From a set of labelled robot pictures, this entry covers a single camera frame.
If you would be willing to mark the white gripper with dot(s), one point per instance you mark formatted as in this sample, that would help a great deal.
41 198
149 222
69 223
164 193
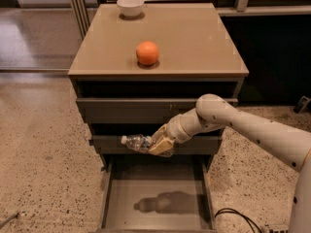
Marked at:
175 130

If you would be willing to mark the clear plastic water bottle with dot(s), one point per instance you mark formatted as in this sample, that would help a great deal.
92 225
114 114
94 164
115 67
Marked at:
139 143

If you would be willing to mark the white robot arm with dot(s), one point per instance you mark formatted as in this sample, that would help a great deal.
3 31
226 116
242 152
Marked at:
290 145

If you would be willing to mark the grey open bottom drawer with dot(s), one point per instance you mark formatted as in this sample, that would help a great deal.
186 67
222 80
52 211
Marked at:
156 195

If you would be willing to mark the grey middle drawer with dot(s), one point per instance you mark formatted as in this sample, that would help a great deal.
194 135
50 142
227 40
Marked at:
197 145

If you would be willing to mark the grey top drawer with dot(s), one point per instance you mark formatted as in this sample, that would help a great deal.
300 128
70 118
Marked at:
133 110

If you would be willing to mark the grey drawer cabinet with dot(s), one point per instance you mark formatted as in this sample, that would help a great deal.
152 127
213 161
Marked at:
196 57

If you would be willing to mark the orange fruit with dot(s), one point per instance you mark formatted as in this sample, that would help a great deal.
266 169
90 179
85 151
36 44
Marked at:
147 53

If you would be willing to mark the white ceramic bowl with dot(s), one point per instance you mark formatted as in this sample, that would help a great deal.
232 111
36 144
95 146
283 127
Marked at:
130 8

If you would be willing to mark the metal floor vent grille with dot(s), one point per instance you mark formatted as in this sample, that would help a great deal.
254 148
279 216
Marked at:
275 228

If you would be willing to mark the small dark floor device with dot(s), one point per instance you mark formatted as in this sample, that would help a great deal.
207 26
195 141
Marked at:
302 104

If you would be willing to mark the grey object at floor left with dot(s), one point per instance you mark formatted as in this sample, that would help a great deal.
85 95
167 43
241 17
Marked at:
8 219

